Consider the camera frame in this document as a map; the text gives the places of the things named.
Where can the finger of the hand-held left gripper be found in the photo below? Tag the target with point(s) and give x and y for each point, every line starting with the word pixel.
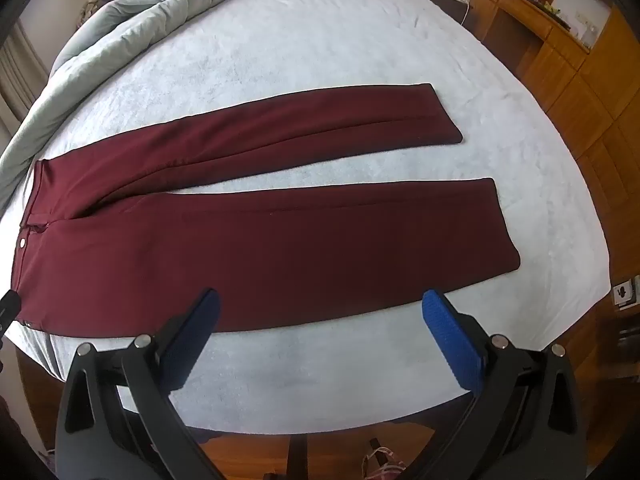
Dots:
pixel 7 310

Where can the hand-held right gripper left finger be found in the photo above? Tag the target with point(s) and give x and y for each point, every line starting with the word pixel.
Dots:
pixel 194 342

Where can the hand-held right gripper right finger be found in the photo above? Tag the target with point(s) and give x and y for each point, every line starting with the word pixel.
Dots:
pixel 451 346

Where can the maroon pants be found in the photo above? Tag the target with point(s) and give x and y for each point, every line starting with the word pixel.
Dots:
pixel 240 260

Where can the white power socket box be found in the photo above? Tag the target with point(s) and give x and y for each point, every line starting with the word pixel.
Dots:
pixel 625 292

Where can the beige curtain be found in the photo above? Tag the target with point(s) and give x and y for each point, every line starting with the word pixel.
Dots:
pixel 12 70

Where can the wooden cabinet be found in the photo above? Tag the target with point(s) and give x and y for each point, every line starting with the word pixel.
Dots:
pixel 575 90

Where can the white towel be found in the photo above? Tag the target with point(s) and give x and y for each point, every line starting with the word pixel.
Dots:
pixel 320 60

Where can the patterned pillow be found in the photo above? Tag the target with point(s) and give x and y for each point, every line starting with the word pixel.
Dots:
pixel 97 2

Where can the grey duvet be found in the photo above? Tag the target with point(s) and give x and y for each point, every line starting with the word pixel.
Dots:
pixel 150 5

